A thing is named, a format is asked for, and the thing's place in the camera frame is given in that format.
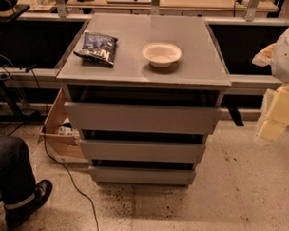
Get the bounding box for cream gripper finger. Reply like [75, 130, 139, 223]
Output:
[257, 85, 289, 143]

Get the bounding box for grey top drawer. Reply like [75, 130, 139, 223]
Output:
[64, 102, 221, 134]

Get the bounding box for grey drawer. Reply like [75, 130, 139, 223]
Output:
[80, 140, 206, 163]
[64, 102, 221, 134]
[88, 166, 196, 185]

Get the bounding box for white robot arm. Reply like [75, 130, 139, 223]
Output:
[252, 28, 289, 145]

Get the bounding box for grey drawer cabinet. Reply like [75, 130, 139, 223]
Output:
[57, 13, 231, 185]

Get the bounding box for grey bottom drawer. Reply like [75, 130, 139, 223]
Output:
[88, 166, 196, 185]

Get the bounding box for grey middle drawer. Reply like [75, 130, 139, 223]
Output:
[80, 140, 206, 163]

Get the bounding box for open cardboard box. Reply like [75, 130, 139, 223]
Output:
[40, 89, 87, 164]

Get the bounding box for white paper bowl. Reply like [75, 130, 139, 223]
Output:
[142, 43, 182, 68]

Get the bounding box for blue chip bag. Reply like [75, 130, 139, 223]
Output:
[73, 31, 118, 66]

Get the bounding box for black leather shoe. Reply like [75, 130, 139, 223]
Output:
[4, 180, 52, 230]

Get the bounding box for wooden background desk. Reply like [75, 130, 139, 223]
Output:
[14, 0, 279, 21]

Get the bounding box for person leg dark trousers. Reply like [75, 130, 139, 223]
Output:
[0, 136, 36, 210]

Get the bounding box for black floor cable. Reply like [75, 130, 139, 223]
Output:
[39, 126, 104, 231]

